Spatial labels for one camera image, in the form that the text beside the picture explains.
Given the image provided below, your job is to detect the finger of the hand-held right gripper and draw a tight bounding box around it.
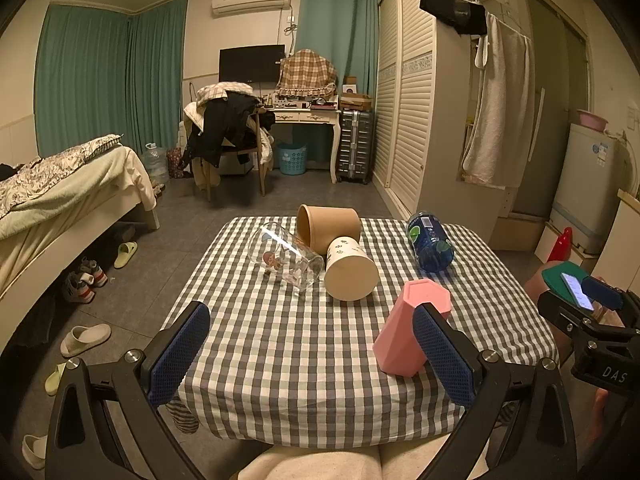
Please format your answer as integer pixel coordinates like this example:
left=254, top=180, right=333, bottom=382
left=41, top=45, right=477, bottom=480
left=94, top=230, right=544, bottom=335
left=537, top=290, right=603, bottom=335
left=580, top=275, right=627, bottom=315

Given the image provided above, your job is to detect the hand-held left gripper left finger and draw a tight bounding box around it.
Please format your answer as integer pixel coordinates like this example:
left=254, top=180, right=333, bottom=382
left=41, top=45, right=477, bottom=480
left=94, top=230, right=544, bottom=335
left=44, top=301, right=211, bottom=480

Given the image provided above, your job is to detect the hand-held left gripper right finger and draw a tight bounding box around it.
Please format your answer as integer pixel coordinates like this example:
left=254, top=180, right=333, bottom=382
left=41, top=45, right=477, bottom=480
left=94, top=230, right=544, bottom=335
left=412, top=302, right=578, bottom=480

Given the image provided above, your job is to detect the pink faceted cup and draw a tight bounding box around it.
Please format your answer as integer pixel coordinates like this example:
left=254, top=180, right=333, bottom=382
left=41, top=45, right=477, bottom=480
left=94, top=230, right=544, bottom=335
left=372, top=280, right=454, bottom=377

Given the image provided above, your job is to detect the white printed paper cup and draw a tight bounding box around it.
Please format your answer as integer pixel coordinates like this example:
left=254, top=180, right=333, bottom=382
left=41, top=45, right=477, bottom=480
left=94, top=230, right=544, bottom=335
left=323, top=236, right=380, bottom=302

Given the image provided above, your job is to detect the clear glass cup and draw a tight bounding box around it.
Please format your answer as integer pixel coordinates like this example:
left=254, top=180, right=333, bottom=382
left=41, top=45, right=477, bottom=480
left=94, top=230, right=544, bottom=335
left=247, top=222, right=326, bottom=292

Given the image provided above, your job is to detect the brown paper cup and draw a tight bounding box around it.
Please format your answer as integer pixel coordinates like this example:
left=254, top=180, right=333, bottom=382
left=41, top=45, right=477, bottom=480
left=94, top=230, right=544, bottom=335
left=296, top=204, right=362, bottom=255

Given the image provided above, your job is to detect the smartphone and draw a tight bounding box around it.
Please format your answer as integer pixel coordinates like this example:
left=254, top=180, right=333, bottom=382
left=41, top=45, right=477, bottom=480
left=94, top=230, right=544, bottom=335
left=560, top=272, right=596, bottom=312

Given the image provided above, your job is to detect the green phone holder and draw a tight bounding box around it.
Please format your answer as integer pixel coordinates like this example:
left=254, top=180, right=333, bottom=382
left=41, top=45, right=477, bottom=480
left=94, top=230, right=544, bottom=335
left=542, top=261, right=591, bottom=307

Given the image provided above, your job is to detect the cream side cabinet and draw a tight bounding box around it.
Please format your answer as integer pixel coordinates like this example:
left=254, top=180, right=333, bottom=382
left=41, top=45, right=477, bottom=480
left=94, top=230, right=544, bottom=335
left=595, top=188, right=640, bottom=282

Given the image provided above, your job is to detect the cardboard box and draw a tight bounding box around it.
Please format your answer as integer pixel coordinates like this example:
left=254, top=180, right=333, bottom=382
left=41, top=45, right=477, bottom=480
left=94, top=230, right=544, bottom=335
left=489, top=214, right=546, bottom=252

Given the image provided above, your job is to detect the beige slipper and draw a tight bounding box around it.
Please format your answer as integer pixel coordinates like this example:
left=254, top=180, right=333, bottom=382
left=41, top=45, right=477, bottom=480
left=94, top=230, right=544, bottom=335
left=60, top=323, right=112, bottom=359

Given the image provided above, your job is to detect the washing machine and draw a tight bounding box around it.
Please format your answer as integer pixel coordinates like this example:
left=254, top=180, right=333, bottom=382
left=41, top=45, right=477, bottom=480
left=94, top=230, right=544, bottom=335
left=549, top=122, right=629, bottom=254

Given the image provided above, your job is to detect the blue plastic bottle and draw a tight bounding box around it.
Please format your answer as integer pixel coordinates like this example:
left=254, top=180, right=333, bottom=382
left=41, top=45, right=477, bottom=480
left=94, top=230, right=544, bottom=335
left=406, top=211, right=456, bottom=274

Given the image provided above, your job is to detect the yellow-green slipper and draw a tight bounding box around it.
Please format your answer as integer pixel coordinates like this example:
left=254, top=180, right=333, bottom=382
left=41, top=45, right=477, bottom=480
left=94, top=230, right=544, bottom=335
left=113, top=241, right=139, bottom=270

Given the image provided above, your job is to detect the grey checked tablecloth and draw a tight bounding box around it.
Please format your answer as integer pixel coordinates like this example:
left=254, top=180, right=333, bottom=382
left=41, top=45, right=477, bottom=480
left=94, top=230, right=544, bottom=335
left=160, top=216, right=560, bottom=449

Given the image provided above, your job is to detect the grey sneaker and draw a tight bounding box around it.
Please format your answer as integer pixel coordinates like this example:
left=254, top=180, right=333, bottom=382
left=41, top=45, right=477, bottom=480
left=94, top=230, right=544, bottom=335
left=62, top=272, right=96, bottom=304
left=79, top=257, right=109, bottom=287

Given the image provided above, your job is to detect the pale green slipper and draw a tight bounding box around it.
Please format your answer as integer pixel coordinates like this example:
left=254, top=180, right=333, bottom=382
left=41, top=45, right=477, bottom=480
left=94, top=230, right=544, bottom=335
left=44, top=362, right=69, bottom=397

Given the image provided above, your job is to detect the person's lap in light trousers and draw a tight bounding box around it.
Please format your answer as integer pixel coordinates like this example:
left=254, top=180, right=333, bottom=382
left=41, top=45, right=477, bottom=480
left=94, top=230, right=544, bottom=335
left=237, top=444, right=497, bottom=480

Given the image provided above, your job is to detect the pink basin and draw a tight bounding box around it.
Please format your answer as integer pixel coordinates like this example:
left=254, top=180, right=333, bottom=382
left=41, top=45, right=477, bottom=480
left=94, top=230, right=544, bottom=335
left=576, top=108, right=610, bottom=130

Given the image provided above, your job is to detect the white slipper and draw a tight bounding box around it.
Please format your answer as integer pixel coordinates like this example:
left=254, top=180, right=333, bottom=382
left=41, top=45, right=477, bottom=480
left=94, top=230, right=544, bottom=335
left=21, top=434, right=49, bottom=470

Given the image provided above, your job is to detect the bed with beige sheet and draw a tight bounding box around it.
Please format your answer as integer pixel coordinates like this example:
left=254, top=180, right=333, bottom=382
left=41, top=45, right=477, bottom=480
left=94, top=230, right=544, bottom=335
left=0, top=135, right=162, bottom=353

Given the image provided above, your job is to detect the clear water jug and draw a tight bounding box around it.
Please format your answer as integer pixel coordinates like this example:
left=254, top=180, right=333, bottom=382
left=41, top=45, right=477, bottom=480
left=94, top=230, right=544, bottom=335
left=142, top=143, right=170, bottom=186

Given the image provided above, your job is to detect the floral bag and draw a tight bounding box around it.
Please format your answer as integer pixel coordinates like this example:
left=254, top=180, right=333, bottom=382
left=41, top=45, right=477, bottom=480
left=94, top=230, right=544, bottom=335
left=166, top=147, right=187, bottom=179

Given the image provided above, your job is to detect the wooden chair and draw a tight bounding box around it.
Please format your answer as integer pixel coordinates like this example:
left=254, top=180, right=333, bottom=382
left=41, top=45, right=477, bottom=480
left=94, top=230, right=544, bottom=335
left=192, top=109, right=269, bottom=204

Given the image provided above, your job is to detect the beige hanging towel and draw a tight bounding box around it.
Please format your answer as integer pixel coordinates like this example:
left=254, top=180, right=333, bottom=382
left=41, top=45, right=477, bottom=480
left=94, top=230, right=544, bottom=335
left=460, top=12, right=534, bottom=189

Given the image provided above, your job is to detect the white louvred wardrobe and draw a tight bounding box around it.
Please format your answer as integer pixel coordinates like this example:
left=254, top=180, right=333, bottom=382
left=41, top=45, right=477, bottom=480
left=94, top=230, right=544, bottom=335
left=372, top=0, right=524, bottom=232

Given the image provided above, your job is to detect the blue plastic basket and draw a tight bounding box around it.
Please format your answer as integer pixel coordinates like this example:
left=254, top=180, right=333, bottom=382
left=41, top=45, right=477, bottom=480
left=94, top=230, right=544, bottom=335
left=277, top=142, right=308, bottom=176

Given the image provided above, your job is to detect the patterned duvet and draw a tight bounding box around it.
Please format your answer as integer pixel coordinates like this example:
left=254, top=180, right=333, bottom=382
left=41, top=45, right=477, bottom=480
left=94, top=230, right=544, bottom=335
left=0, top=134, right=124, bottom=213

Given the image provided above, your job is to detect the grey suitcase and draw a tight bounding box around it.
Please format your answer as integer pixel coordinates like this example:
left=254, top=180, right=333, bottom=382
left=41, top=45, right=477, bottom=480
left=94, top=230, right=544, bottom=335
left=334, top=108, right=375, bottom=185

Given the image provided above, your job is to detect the chair piled with clothes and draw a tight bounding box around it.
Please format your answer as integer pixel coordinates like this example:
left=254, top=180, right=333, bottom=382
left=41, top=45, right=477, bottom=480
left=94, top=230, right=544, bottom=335
left=180, top=82, right=274, bottom=192

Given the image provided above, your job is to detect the white dressing desk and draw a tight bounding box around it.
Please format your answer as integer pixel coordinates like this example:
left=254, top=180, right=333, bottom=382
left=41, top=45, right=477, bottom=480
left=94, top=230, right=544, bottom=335
left=259, top=104, right=344, bottom=184

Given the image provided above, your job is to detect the green window curtain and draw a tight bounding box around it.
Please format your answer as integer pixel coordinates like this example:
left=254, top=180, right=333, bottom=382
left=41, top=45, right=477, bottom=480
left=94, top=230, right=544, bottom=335
left=33, top=0, right=189, bottom=159

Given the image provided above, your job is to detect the black television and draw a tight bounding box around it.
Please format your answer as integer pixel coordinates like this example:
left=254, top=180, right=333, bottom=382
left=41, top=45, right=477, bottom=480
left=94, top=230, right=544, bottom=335
left=218, top=44, right=286, bottom=84

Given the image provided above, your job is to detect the plaid cloth cover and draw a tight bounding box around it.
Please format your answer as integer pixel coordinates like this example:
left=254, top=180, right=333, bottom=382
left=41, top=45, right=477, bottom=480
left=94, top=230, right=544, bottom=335
left=276, top=49, right=340, bottom=99

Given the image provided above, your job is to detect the teal curtain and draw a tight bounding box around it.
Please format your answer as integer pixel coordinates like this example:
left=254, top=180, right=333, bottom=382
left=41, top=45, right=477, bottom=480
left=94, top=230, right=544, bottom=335
left=295, top=0, right=384, bottom=99

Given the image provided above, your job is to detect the white air conditioner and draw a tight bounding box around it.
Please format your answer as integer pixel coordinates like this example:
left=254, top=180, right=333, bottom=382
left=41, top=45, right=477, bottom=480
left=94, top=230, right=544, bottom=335
left=210, top=0, right=292, bottom=17

